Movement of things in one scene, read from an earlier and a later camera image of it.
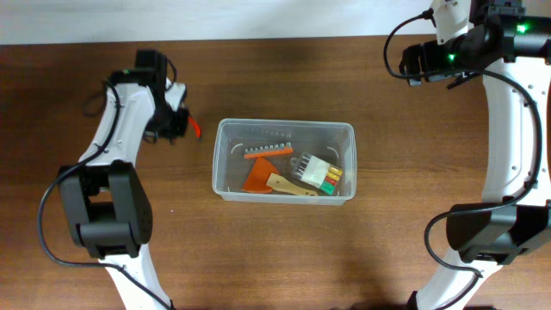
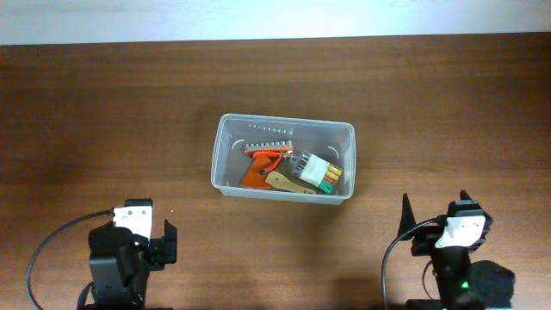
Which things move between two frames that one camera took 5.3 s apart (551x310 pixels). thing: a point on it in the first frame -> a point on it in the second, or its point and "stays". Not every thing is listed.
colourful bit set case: [316, 172] stays
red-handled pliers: [196, 127] -> [279, 155]
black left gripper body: [167, 120] -> [159, 252]
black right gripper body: [450, 57] -> [424, 237]
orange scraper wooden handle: [263, 176] stays
